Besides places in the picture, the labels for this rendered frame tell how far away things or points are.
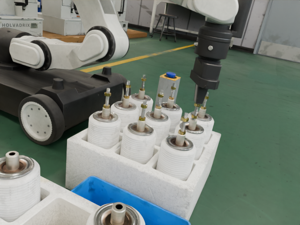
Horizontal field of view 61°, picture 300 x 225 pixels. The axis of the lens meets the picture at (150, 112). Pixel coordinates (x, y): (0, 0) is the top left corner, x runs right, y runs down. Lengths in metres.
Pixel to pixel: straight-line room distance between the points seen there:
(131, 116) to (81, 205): 0.37
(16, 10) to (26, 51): 1.76
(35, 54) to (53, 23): 2.18
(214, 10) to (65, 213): 0.57
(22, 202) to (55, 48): 0.83
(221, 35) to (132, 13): 5.85
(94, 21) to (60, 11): 2.27
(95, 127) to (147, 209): 0.26
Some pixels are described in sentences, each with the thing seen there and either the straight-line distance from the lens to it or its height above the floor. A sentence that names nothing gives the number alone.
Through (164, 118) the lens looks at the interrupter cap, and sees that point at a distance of 0.81.
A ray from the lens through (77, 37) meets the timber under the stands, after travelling 3.41.
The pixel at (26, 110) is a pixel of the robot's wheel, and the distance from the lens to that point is 1.12.
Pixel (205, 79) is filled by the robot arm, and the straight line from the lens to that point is 0.69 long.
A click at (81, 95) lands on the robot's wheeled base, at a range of 1.12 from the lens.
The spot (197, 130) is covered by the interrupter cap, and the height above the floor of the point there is 0.25.
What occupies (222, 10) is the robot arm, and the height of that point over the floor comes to 0.59.
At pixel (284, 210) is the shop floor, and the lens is 1.06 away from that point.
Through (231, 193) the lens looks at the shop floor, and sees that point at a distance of 1.02.
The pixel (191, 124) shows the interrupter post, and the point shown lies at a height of 0.27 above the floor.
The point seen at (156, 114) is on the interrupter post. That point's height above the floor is 0.26.
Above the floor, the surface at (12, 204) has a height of 0.20.
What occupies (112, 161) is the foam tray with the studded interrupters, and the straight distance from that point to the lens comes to 0.72.
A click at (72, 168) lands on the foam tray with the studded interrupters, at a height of 0.08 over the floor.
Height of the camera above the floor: 0.58
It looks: 23 degrees down
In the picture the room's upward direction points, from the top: 10 degrees clockwise
